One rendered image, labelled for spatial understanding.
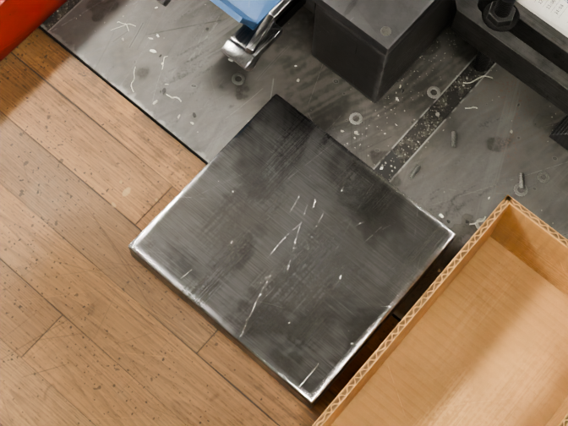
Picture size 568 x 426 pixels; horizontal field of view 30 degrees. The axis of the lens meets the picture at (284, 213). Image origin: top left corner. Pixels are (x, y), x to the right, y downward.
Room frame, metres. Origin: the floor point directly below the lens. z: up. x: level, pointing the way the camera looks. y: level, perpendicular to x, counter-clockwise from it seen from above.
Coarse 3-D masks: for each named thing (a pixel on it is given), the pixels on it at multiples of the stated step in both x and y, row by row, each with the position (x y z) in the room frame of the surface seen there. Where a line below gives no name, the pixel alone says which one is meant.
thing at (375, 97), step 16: (448, 0) 0.43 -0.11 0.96; (320, 16) 0.40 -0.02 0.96; (432, 16) 0.41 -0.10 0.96; (448, 16) 0.43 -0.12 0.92; (320, 32) 0.40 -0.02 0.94; (336, 32) 0.39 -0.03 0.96; (352, 32) 0.39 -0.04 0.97; (416, 32) 0.40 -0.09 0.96; (432, 32) 0.42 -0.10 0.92; (320, 48) 0.40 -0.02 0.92; (336, 48) 0.39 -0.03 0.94; (352, 48) 0.38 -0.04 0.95; (368, 48) 0.38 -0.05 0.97; (400, 48) 0.38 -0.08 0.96; (416, 48) 0.40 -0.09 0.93; (336, 64) 0.39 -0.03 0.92; (352, 64) 0.38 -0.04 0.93; (368, 64) 0.38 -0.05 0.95; (384, 64) 0.37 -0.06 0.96; (400, 64) 0.39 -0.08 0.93; (352, 80) 0.38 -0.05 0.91; (368, 80) 0.37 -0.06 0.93; (384, 80) 0.37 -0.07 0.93; (368, 96) 0.37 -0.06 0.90
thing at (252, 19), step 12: (216, 0) 0.38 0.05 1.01; (228, 0) 0.40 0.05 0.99; (240, 0) 0.40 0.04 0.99; (252, 0) 0.40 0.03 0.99; (264, 0) 0.40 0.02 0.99; (276, 0) 0.40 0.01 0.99; (228, 12) 0.37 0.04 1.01; (240, 12) 0.38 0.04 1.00; (252, 12) 0.39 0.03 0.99; (264, 12) 0.39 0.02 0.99; (252, 24) 0.38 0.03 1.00
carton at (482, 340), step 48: (480, 240) 0.24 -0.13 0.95; (528, 240) 0.25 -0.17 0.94; (432, 288) 0.20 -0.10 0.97; (480, 288) 0.22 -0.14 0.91; (528, 288) 0.23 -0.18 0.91; (432, 336) 0.19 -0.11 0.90; (480, 336) 0.19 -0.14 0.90; (528, 336) 0.19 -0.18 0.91; (384, 384) 0.15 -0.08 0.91; (432, 384) 0.15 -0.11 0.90; (480, 384) 0.16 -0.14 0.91; (528, 384) 0.16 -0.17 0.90
